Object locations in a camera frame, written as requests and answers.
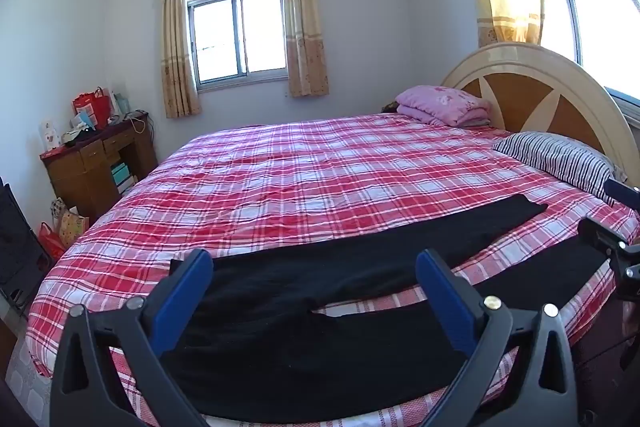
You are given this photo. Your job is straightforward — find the red plastic bag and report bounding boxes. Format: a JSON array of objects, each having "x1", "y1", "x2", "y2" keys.
[{"x1": 37, "y1": 222, "x2": 68, "y2": 260}]

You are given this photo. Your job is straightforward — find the wooden desk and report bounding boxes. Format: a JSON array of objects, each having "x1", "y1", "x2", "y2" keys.
[{"x1": 40, "y1": 114, "x2": 160, "y2": 223}]

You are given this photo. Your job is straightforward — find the small sliding window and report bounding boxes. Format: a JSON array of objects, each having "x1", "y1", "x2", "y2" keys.
[{"x1": 186, "y1": 0, "x2": 290, "y2": 86}]

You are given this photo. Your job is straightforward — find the black pants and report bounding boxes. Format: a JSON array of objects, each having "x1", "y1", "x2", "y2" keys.
[{"x1": 161, "y1": 195, "x2": 616, "y2": 425}]

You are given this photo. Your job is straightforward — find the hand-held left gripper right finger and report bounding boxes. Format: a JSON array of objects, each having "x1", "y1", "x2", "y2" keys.
[{"x1": 416, "y1": 248, "x2": 581, "y2": 427}]

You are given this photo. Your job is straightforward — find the red gift bag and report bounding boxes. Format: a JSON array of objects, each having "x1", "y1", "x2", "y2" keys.
[{"x1": 72, "y1": 88, "x2": 111, "y2": 130}]

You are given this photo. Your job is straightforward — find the folded pink blanket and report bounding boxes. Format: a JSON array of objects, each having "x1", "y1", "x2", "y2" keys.
[{"x1": 395, "y1": 86, "x2": 493, "y2": 128}]

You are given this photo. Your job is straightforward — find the patterned paper bag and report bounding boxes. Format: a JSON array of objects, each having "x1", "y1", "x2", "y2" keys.
[{"x1": 50, "y1": 198, "x2": 90, "y2": 248}]

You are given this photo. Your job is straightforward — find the large bright window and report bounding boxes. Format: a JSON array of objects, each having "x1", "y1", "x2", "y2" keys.
[{"x1": 537, "y1": 0, "x2": 640, "y2": 102}]

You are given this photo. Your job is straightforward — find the striped pillow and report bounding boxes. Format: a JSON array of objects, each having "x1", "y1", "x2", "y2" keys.
[{"x1": 492, "y1": 131, "x2": 628, "y2": 206}]

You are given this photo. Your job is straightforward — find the beige floral curtain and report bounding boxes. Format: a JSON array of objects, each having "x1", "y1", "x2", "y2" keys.
[
  {"x1": 283, "y1": 0, "x2": 331, "y2": 98},
  {"x1": 160, "y1": 0, "x2": 202, "y2": 118}
]

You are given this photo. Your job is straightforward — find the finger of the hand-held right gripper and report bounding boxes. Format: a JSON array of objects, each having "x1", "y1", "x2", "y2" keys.
[
  {"x1": 578, "y1": 217, "x2": 640, "y2": 258},
  {"x1": 603, "y1": 178, "x2": 640, "y2": 208}
]

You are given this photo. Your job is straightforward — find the cream and wood headboard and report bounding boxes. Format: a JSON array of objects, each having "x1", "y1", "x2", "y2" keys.
[{"x1": 440, "y1": 43, "x2": 632, "y2": 188}]

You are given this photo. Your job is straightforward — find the white card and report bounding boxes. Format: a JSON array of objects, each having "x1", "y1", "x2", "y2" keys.
[{"x1": 40, "y1": 119, "x2": 63, "y2": 152}]

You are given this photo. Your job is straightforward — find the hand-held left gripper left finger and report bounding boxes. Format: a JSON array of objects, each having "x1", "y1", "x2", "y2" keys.
[{"x1": 48, "y1": 248, "x2": 216, "y2": 427}]

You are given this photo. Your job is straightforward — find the red plaid bed sheet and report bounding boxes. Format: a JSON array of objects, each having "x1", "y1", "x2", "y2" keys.
[{"x1": 25, "y1": 112, "x2": 640, "y2": 427}]

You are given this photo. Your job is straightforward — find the teal boxes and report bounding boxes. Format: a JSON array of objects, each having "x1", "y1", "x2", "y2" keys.
[{"x1": 111, "y1": 162, "x2": 138, "y2": 195}]

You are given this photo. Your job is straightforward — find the white quilted mattress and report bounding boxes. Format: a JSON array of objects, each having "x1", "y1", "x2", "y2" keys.
[{"x1": 0, "y1": 334, "x2": 68, "y2": 427}]

